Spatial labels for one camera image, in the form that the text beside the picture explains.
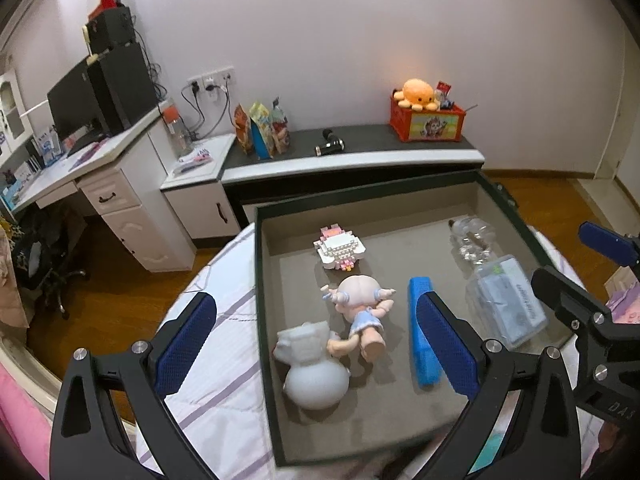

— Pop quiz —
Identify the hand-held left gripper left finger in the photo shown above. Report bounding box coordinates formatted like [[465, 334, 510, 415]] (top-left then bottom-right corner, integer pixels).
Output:
[[49, 291, 218, 480]]

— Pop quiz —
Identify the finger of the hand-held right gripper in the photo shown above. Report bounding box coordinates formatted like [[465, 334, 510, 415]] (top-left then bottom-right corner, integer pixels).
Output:
[[578, 221, 640, 267], [531, 267, 616, 333]]

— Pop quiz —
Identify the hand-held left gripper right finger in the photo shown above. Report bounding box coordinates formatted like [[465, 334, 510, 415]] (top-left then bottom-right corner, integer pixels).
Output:
[[416, 291, 583, 480]]

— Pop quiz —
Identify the blue rectangular box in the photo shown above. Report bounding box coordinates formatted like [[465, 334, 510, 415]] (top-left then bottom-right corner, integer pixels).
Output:
[[409, 276, 443, 387]]

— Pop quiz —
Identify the clear plastic card box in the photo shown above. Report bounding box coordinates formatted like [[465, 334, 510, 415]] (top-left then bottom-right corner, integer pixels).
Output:
[[466, 255, 548, 350]]

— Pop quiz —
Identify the baby doll blue dress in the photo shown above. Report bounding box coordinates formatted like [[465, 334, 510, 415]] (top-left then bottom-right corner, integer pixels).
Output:
[[320, 274, 397, 363]]

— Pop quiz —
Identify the clear crystal bottle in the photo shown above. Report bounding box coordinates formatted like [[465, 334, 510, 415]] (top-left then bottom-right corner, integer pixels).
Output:
[[447, 216, 498, 266]]

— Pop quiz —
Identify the pink storage box dark rim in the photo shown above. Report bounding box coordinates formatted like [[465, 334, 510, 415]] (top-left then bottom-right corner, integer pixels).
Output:
[[239, 169, 576, 468]]

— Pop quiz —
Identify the white round plush toy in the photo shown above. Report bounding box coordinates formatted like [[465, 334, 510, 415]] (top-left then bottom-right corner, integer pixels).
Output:
[[274, 322, 351, 411]]

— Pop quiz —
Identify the pink white building block toy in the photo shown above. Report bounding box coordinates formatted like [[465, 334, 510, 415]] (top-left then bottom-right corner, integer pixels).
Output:
[[313, 226, 367, 272]]

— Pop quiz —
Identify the striped white tablecloth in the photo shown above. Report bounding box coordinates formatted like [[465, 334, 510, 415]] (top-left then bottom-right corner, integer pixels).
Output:
[[135, 222, 608, 480]]

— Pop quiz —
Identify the pink printed quilt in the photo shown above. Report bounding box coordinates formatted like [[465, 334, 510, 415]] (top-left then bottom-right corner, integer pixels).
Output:
[[605, 265, 640, 328]]

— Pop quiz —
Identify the white door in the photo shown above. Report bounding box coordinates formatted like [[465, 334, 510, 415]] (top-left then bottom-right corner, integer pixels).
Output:
[[595, 7, 626, 181]]

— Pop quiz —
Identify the white desk with drawers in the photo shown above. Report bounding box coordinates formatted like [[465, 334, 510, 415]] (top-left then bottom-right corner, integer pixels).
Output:
[[0, 105, 196, 273]]

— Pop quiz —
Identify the black office chair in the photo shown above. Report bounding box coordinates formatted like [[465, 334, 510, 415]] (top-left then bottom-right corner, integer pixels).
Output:
[[10, 205, 91, 321]]

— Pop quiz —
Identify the pink blue booklet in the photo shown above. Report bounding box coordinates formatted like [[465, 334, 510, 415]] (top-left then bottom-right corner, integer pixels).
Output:
[[172, 147, 216, 176]]

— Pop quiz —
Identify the pink puffer jacket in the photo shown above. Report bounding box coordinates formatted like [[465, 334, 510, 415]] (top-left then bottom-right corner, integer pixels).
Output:
[[0, 230, 31, 328]]

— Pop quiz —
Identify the pink bed sheet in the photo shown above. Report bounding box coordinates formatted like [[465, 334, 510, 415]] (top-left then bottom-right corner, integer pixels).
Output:
[[0, 355, 53, 480]]

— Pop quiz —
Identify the orange printed crate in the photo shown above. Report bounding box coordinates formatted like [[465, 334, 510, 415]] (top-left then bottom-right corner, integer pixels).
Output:
[[390, 97, 468, 145]]

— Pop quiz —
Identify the bottle with orange lid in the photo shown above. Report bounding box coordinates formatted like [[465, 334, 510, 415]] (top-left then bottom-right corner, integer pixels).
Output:
[[162, 106, 193, 157]]

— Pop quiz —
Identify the black keyboard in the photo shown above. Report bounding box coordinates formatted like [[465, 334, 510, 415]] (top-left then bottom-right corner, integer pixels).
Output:
[[65, 130, 111, 157]]

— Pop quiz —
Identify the yellow blue snack bag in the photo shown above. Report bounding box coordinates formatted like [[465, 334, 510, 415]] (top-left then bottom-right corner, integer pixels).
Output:
[[249, 102, 275, 160]]

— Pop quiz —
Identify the black dumbbell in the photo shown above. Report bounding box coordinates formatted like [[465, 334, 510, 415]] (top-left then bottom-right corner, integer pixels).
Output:
[[314, 129, 346, 157]]

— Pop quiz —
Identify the orange octopus plush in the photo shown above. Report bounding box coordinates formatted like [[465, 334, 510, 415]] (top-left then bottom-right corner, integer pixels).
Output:
[[392, 78, 441, 110]]

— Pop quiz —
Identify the grey red snack bag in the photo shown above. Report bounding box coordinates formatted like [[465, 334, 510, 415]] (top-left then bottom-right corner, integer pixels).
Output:
[[270, 97, 292, 155]]

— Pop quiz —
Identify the blue white carton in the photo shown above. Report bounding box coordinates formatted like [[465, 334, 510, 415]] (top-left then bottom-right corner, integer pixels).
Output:
[[35, 127, 63, 166]]

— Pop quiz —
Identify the black computer tower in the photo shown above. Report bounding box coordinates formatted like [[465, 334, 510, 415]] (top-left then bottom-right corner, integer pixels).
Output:
[[86, 41, 160, 133]]

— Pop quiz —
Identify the black computer monitor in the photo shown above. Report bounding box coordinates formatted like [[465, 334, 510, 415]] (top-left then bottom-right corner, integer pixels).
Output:
[[46, 55, 108, 147]]

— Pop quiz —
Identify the white glass-door cabinet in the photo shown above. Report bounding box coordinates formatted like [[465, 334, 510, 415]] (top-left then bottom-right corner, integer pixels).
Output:
[[0, 67, 26, 156]]

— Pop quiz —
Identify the black speaker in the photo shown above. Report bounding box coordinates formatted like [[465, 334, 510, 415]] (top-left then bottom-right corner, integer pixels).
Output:
[[82, 5, 137, 56]]

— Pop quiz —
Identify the black power cable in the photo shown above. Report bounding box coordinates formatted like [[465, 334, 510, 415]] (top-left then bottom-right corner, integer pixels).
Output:
[[180, 82, 231, 141]]

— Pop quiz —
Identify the white wall socket strip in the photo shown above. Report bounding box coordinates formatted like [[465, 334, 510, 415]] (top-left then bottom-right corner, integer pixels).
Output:
[[187, 64, 235, 92]]

